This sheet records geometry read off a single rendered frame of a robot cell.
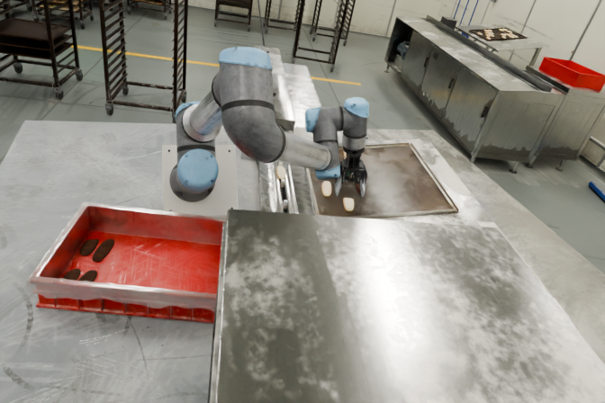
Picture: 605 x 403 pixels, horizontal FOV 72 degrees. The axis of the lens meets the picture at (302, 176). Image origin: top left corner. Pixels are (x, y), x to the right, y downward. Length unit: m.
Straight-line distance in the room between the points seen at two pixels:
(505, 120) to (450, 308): 3.59
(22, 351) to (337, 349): 0.81
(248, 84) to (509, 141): 3.62
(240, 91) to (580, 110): 4.16
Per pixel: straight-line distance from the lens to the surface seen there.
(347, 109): 1.26
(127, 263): 1.32
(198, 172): 1.25
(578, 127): 4.88
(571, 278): 1.83
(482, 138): 4.16
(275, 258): 0.64
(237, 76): 0.91
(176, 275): 1.27
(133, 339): 1.15
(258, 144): 0.90
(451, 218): 1.53
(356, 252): 0.69
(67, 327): 1.20
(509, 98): 4.09
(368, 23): 8.89
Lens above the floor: 1.74
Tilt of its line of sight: 31 degrees down
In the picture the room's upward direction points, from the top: 12 degrees clockwise
